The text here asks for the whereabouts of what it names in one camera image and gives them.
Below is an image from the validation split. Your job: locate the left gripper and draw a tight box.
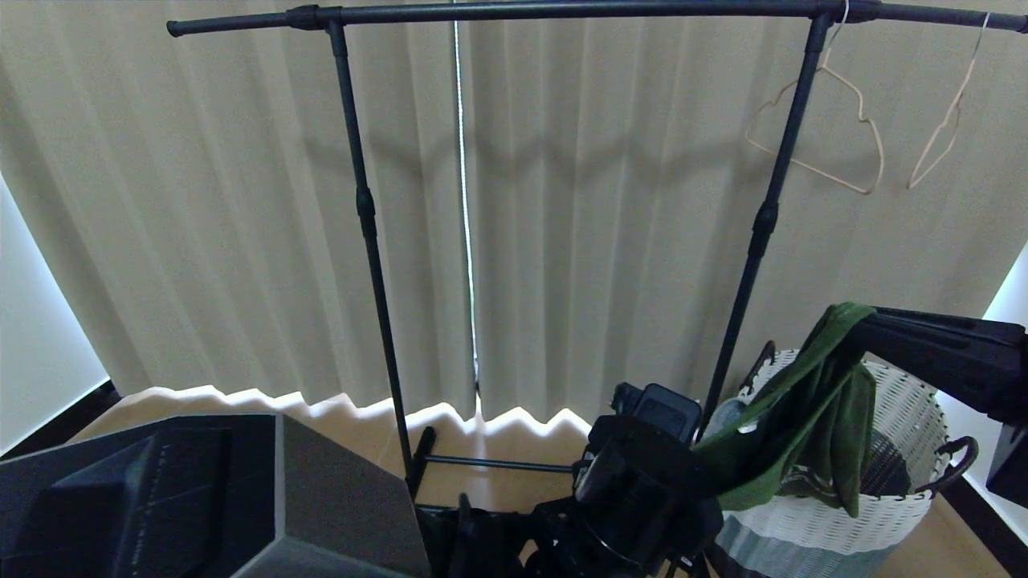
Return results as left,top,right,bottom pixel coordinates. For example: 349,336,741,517
574,416,724,563

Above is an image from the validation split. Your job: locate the green printed t-shirt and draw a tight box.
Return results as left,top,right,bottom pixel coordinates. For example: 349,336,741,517
692,303,878,519

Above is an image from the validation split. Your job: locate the black clothes rack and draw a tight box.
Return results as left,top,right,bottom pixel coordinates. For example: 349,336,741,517
166,0,1028,515

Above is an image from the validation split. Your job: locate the beige curtain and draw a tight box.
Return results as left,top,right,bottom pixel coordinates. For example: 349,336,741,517
0,0,1028,422

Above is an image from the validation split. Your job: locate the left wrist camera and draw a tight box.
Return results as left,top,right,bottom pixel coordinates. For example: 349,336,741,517
612,382,702,446

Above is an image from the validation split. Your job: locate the pink clothes hanger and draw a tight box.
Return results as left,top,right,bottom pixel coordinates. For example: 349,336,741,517
908,12,990,191
745,16,884,196

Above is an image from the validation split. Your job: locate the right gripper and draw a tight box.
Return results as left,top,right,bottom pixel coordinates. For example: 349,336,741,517
986,417,1028,511

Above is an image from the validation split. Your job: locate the white laundry basket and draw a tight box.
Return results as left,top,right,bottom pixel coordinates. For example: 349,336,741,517
711,341,981,578

